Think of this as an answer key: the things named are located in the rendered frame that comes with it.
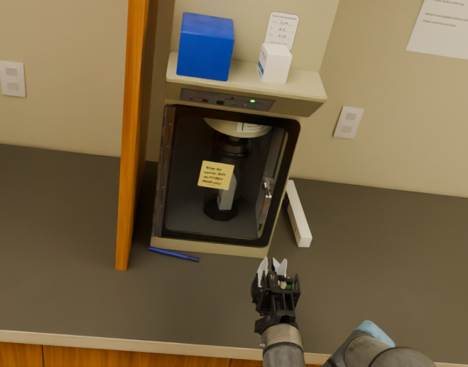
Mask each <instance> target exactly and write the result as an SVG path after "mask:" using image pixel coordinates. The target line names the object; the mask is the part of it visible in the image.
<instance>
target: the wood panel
mask: <svg viewBox="0 0 468 367"><path fill-rule="evenodd" d="M158 5H159V0H128V15H127V44H126V59H125V75H124V103H123V119H122V148H121V163H120V179H119V207H118V223H117V238H116V267H115V269H118V270H126V271H127V266H128V261H129V257H130V249H131V244H132V236H133V231H134V226H135V219H136V214H137V209H138V201H139V196H140V188H141V184H142V179H143V171H144V167H145V162H146V147H147V137H148V120H149V111H150V102H151V85H152V76H153V67H154V50H155V41H156V23H157V14H158Z"/></svg>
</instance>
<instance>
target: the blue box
mask: <svg viewBox="0 0 468 367"><path fill-rule="evenodd" d="M233 47H234V24H233V20H232V19H229V18H224V17H215V16H209V15H201V14H195V13H190V12H184V13H183V17H182V24H181V36H180V43H179V50H178V62H177V69H176V74H177V75H181V76H191V77H196V78H202V79H212V80H218V81H224V82H226V81H227V80H228V76H229V68H230V64H231V56H232V51H233Z"/></svg>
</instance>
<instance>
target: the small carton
mask: <svg viewBox="0 0 468 367"><path fill-rule="evenodd" d="M291 60H292V55H291V54H290V51H289V49H288V48H287V46H286V45H278V44H262V47H261V54H260V57H259V61H258V67H257V72H258V75H259V76H260V78H261V81H262V82H271V83H282V84H285V83H286V80H287V75H288V71H289V68H290V63H291Z"/></svg>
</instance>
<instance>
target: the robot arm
mask: <svg viewBox="0 0 468 367"><path fill-rule="evenodd" d="M268 265H269V259H268V257H265V258H264V260H263V261H262V262H261V264H260V266H259V268H258V271H257V273H256V276H255V279H254V281H253V283H252V285H251V289H250V294H251V297H252V300H253V301H252V303H255V305H256V309H255V310H256V311H257V312H258V313H260V316H264V317H262V318H261V319H258V320H256V321H255V330H254V332H255V333H259V335H262V336H261V343H259V345H258V346H259V348H261V349H262V350H263V352H262V353H263V367H306V365H305V360H304V349H303V344H302V339H301V333H300V331H299V329H298V324H297V322H296V321H295V318H296V312H295V308H296V305H297V303H298V299H299V296H300V295H301V290H300V285H299V280H298V273H296V275H295V278H294V280H293V278H289V277H287V275H286V269H287V260H286V259H284V260H283V261H282V263H281V264H279V262H278V261H277V260H276V259H275V258H272V259H271V269H272V271H269V270H268ZM296 282H297V285H298V290H297V288H296ZM293 283H294V287H295V290H294V288H293V287H292V285H293ZM321 367H437V366H436V365H435V364H434V363H433V362H432V360H431V359H429V358H428V357H427V356H426V355H424V354H422V353H420V352H418V351H416V350H413V349H411V348H408V347H396V346H395V344H394V342H393V341H392V340H391V339H390V338H389V337H388V336H387V335H386V334H385V333H384V332H383V331H382V330H381V329H380V328H379V327H378V326H377V325H375V324H374V323H373V322H371V321H369V320H366V321H364V322H363V323H362V324H360V325H359V326H358V327H357V328H356V329H354V330H353V332H352V334H351V335H350V336H349V337H348V338H347V339H346V340H345V342H344V343H343V344H342V345H341V346H340V347H339V348H338V349H337V350H336V351H335V352H334V353H333V354H332V355H331V356H330V357H329V358H328V359H327V360H326V362H325V363H324V364H323V365H322V366H321Z"/></svg>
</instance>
